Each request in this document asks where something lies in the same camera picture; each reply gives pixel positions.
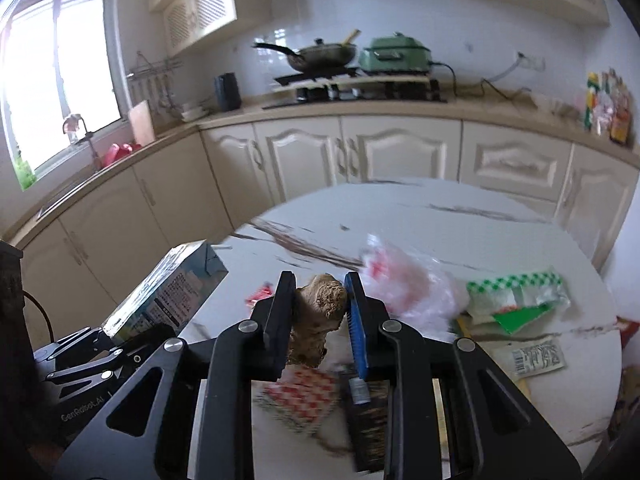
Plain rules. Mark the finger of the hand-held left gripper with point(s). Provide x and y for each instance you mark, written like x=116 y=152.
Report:
x=125 y=357
x=70 y=346

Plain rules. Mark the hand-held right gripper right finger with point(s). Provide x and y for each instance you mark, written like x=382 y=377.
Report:
x=356 y=320

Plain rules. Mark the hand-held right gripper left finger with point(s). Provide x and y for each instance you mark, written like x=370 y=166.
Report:
x=284 y=310

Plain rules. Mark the red cloth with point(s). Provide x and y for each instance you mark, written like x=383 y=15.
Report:
x=117 y=154

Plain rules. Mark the wooden cutting board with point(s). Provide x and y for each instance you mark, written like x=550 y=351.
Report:
x=142 y=124

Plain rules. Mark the brown ginger root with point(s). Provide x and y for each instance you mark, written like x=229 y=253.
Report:
x=320 y=305

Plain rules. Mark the green electric cooker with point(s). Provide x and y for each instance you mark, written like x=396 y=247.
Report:
x=397 y=55

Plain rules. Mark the white wall socket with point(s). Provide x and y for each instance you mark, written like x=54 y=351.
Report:
x=531 y=61

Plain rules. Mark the group of condiment bottles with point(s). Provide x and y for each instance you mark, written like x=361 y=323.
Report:
x=607 y=107

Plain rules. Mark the metal faucet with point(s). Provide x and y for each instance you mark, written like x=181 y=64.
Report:
x=89 y=135

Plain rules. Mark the black wok with lid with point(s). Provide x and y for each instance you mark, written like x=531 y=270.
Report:
x=322 y=56

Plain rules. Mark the stack of white dishes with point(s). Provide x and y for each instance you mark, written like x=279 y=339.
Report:
x=195 y=111

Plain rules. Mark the dark canister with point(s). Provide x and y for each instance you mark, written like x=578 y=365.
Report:
x=228 y=91

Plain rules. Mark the pink white plastic bag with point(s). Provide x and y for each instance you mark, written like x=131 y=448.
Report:
x=410 y=285

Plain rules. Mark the red sachet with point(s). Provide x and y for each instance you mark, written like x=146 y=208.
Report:
x=260 y=294

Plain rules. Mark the wooden spatula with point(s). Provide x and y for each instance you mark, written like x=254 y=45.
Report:
x=352 y=36

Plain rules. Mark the cream lower kitchen cabinets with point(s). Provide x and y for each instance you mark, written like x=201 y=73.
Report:
x=300 y=155

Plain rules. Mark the red white checkered wrapper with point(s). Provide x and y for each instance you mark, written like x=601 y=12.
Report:
x=300 y=395

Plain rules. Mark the dark brown packet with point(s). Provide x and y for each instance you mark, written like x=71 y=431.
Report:
x=367 y=430

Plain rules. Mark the green checkered plastic wrapper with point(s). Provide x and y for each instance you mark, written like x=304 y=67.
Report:
x=505 y=292

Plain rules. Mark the black gas stove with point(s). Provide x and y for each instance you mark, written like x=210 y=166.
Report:
x=360 y=92

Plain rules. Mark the metal utensil rack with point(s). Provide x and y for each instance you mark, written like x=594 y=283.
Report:
x=152 y=72

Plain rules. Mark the white barcode sachet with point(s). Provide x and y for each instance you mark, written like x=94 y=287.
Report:
x=537 y=357

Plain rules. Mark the blue white drink carton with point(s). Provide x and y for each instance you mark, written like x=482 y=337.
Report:
x=170 y=290

